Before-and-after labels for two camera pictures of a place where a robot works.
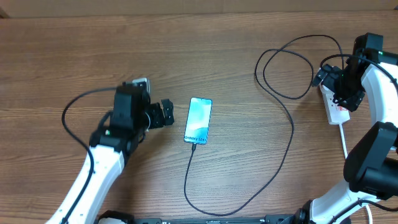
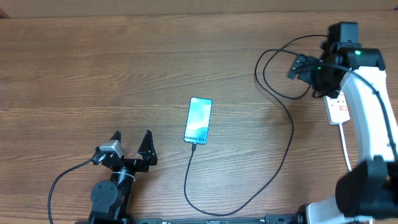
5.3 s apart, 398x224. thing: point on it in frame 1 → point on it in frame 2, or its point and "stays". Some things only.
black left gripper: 158,120 → 149,157
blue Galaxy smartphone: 198,121 stays
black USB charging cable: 284,104 stays
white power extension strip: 336,114 stays
